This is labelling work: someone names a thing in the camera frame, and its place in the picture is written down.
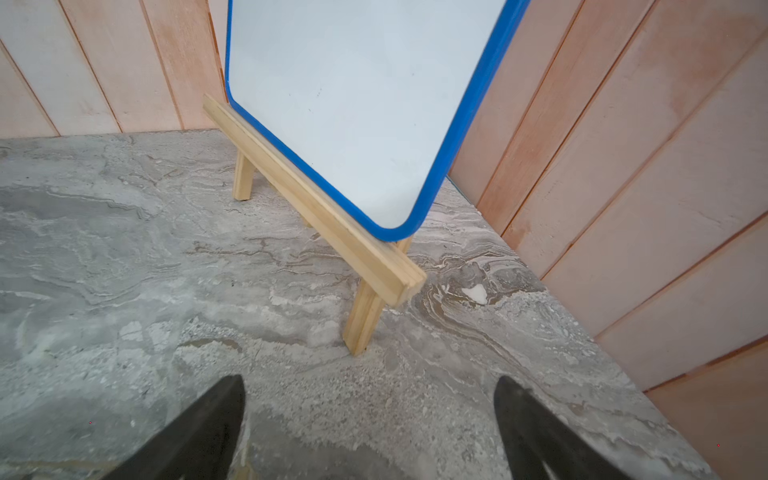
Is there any blue framed whiteboard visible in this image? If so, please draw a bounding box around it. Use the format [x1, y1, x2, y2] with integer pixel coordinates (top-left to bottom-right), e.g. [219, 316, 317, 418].
[225, 0, 528, 242]

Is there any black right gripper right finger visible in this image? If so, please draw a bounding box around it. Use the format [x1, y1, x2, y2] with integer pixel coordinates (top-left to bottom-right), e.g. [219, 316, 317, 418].
[493, 376, 628, 479]

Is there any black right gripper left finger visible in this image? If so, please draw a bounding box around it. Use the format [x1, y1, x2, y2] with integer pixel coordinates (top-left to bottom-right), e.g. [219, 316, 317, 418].
[105, 375, 246, 479]

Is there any small wooden easel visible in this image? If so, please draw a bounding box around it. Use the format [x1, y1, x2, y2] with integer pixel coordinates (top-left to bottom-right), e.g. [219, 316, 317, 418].
[203, 94, 427, 356]

